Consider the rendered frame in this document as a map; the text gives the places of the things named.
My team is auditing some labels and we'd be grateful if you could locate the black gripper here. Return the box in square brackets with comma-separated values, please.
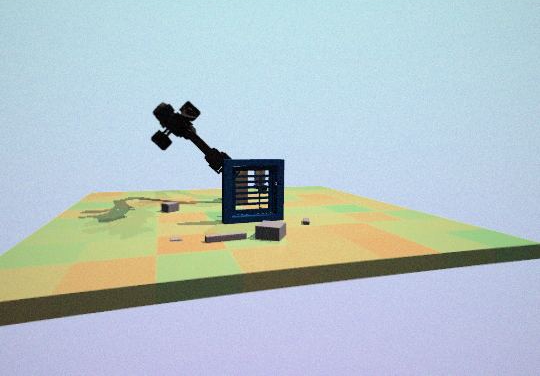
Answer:
[150, 101, 201, 150]

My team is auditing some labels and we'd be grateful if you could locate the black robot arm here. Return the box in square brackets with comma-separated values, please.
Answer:
[152, 102, 232, 174]

